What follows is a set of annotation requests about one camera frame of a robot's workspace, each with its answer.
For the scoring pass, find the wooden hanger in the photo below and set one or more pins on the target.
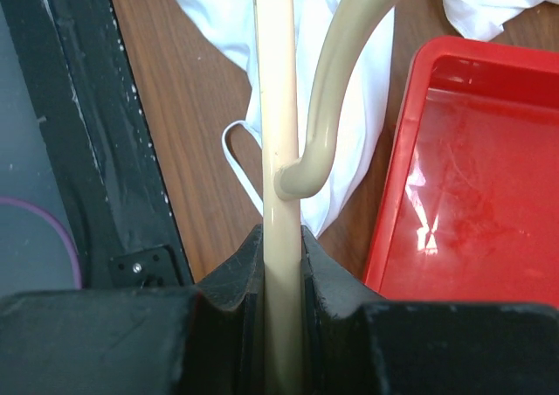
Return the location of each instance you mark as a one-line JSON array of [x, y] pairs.
[[294, 169]]

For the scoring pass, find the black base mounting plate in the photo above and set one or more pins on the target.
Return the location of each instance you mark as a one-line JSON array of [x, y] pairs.
[[77, 72]]

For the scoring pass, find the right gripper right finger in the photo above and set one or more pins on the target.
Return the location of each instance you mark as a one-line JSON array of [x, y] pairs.
[[357, 342]]

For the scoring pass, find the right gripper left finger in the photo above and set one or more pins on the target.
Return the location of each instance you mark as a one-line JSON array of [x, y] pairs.
[[207, 338]]

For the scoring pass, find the red plastic bin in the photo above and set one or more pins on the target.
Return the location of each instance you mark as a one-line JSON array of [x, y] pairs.
[[470, 203]]

